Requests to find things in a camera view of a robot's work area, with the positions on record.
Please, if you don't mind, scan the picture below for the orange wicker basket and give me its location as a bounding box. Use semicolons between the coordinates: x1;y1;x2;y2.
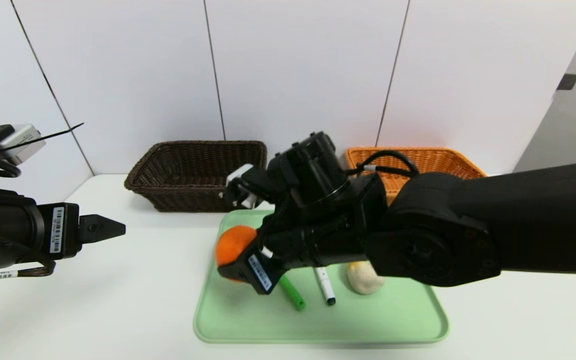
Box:
344;146;487;206

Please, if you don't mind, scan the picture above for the green plastic tray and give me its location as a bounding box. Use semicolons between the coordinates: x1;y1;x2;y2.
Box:
193;209;450;344

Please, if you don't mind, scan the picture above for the dark brown wicker basket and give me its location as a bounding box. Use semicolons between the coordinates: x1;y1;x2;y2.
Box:
124;140;268;213

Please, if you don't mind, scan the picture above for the orange fruit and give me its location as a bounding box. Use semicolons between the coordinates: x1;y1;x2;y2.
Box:
215;225;259;283

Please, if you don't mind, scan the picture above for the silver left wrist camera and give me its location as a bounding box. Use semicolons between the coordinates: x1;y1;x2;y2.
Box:
0;124;47;166

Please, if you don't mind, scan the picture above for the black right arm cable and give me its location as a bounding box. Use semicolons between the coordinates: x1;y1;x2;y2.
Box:
346;149;419;177

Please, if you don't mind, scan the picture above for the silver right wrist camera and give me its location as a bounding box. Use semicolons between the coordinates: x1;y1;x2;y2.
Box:
225;164;264;210

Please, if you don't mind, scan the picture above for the black zip tie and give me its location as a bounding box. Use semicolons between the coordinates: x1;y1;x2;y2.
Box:
0;122;85;155

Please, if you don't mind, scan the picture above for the white marker pen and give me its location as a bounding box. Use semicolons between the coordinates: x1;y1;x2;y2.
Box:
314;266;337;306

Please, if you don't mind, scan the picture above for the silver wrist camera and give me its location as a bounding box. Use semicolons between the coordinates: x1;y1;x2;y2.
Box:
225;164;264;210
0;124;47;166

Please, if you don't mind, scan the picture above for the white orange peach bun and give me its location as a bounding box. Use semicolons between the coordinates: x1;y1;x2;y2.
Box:
346;260;385;295

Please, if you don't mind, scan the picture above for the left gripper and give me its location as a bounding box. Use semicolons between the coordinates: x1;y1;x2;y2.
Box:
0;201;126;269

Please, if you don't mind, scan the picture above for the thin labelled left gripper cable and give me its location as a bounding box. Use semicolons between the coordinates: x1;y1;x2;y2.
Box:
0;260;57;282

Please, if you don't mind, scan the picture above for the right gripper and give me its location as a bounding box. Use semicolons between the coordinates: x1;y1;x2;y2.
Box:
217;228;306;296

